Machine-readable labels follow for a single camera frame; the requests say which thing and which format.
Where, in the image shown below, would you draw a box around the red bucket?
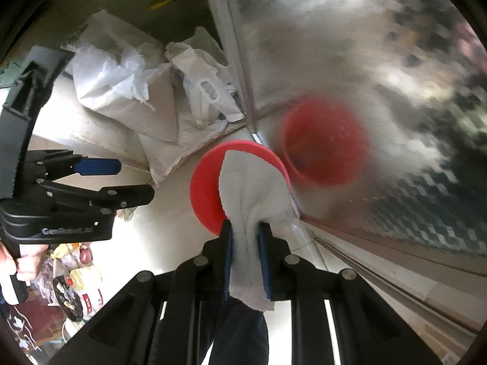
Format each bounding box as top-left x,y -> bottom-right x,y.
189,141 -> 292,238

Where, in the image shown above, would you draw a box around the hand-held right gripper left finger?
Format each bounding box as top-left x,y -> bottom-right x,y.
49,218 -> 234,365

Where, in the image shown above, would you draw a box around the person's dark blue pants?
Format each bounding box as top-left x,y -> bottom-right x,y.
198,300 -> 269,365

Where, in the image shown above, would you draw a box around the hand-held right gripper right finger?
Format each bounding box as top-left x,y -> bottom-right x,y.
257,221 -> 442,365

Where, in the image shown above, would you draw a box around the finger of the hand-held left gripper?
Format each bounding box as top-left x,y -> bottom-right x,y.
23,180 -> 156,217
26,150 -> 122,183

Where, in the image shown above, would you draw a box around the yellow cable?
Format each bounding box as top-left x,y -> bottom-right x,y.
150,0 -> 204,10

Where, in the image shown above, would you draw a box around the white cloth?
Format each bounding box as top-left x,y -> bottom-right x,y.
218,150 -> 299,312

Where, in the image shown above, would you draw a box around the clear bag of packaging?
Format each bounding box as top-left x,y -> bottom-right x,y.
32,241 -> 105,322

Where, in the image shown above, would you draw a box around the person's left hand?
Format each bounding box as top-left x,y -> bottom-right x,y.
0,241 -> 49,285

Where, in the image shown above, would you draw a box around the white woven sack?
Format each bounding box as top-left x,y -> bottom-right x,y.
63,9 -> 179,145

